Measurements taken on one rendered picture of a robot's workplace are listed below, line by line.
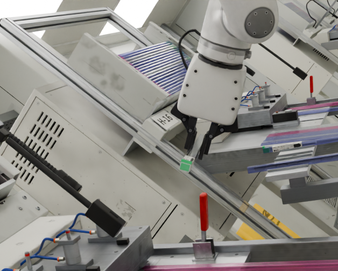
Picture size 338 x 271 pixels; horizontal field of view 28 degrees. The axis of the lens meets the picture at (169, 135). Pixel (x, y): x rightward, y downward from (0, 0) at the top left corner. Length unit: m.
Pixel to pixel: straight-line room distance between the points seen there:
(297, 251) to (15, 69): 3.39
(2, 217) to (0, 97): 3.23
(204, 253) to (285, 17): 4.49
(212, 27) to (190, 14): 7.72
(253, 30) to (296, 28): 4.38
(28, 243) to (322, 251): 0.46
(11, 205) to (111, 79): 0.91
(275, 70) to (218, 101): 4.34
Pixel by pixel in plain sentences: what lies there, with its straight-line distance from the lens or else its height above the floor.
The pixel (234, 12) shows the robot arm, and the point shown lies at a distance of 0.98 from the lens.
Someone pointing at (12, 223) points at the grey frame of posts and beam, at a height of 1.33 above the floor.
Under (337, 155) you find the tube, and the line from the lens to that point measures 1.17.
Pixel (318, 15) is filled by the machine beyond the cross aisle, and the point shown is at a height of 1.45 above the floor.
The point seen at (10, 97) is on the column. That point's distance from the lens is 4.37.
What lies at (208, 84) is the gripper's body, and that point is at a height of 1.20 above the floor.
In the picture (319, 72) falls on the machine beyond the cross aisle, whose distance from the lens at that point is 5.40.
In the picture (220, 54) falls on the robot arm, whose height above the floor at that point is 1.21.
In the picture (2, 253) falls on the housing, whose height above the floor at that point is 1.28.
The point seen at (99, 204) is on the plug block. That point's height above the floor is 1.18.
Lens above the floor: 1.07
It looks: 7 degrees up
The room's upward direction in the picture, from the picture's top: 52 degrees counter-clockwise
